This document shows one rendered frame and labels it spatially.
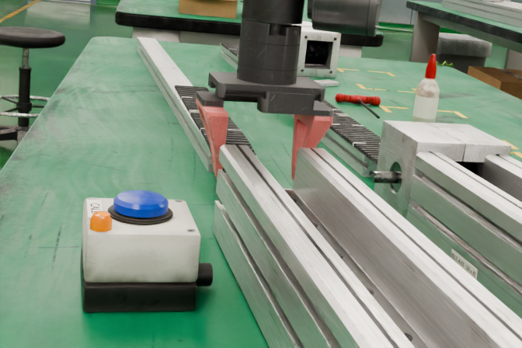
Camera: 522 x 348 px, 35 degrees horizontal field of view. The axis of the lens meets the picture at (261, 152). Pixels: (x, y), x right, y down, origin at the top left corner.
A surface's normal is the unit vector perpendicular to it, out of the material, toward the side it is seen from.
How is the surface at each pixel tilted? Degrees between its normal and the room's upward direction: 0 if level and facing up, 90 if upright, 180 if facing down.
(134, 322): 0
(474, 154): 90
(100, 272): 90
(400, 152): 90
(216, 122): 111
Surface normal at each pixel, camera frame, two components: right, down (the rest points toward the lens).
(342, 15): -0.23, 0.60
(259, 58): -0.25, 0.22
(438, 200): -0.97, -0.04
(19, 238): 0.10, -0.96
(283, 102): 0.22, 0.26
